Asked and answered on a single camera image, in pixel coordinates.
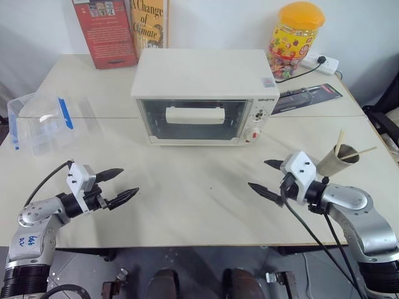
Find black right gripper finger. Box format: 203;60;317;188
264;159;286;171
248;182;285;208

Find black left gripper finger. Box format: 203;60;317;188
95;168;125;183
105;187;140;210

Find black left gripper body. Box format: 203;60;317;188
83;183;110;212

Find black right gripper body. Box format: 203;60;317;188
279;173;297;201

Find white toaster oven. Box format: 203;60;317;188
130;48;281;148

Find white timer knob red mark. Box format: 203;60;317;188
244;126;262;145

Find brown paper cup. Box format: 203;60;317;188
317;143;360;177

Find black printed leaflet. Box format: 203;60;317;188
271;83;344;118

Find clear plastic box blue clips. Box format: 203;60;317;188
6;92;75;156

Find dark brown rounded shape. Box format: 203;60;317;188
146;268;180;299
223;267;264;299

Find white power strip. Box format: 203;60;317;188
299;53;340;75

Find black chair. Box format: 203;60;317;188
361;74;399;163

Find candy jar orange lid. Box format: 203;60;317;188
267;1;327;80

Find red book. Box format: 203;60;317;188
72;0;140;70

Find yellow book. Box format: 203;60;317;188
129;0;171;50

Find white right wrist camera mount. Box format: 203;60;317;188
279;151;317;205

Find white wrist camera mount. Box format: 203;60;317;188
279;151;317;205
65;162;97;216

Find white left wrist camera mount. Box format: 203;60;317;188
65;162;97;216

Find metal table foot bracket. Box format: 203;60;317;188
265;270;299;299
100;268;129;299

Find black power plug cable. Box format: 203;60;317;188
274;55;327;83

